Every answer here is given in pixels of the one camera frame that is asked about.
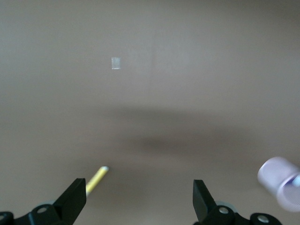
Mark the yellow pen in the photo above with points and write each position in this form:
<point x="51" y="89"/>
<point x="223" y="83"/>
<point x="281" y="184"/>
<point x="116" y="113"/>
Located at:
<point x="97" y="178"/>

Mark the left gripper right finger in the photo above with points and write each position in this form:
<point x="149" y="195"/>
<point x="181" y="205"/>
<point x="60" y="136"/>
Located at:
<point x="204" y="204"/>

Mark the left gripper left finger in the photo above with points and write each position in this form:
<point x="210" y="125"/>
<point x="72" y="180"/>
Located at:
<point x="70" y="201"/>

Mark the clear tape patch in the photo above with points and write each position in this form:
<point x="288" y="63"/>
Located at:
<point x="116" y="63"/>

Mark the pink mesh pen holder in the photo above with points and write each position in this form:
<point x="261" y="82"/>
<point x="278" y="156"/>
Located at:
<point x="274" y="173"/>

